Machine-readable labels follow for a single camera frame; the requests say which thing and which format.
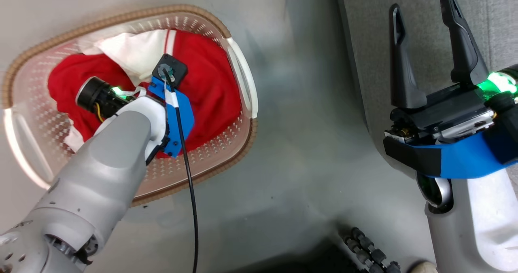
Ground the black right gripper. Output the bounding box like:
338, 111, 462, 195
384, 0, 518, 145

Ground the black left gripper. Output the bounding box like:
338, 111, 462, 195
76, 76, 137, 121

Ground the red and white garment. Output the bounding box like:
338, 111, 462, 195
48, 30, 242, 159

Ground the white perforated laundry basket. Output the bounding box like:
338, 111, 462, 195
2, 4, 259, 207

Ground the grey fabric sofa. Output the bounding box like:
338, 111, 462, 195
335, 0, 518, 152

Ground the blue left camera mount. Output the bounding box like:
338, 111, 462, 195
147, 77, 195, 159

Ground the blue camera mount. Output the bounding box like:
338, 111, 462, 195
383, 131, 518, 179
147, 77, 195, 159

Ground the blue right camera mount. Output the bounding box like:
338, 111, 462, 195
383, 131, 518, 179

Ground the thin black camera cable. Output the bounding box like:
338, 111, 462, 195
162, 68, 200, 273

